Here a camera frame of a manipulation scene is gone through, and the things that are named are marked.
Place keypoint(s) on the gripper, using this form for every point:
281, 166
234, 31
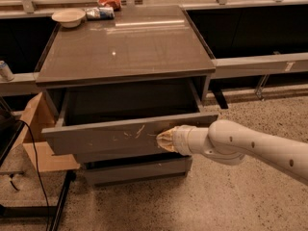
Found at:
182, 140

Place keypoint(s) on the grey top drawer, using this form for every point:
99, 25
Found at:
122, 120

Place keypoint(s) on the grey drawer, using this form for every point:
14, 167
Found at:
179, 166
88, 157
122, 120

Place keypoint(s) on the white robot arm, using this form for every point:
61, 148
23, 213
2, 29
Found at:
227, 142

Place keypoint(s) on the grey drawer cabinet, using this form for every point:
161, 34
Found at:
139, 40

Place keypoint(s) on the grey bottom drawer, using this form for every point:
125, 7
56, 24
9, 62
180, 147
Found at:
179, 166

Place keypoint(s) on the grey middle drawer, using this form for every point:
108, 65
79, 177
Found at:
88, 157

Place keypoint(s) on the cardboard box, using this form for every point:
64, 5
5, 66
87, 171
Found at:
38, 116

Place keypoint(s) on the silver blue snack bag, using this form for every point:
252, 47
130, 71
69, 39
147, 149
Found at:
100, 13

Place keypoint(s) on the red snack bag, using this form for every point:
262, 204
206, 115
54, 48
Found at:
115, 4

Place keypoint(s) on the white bowl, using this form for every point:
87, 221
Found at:
69, 18

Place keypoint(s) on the white blue can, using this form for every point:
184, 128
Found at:
5, 71

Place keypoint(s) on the grey metal rail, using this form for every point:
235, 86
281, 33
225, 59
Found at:
30, 83

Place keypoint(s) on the black stand frame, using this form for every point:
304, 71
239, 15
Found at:
52, 213

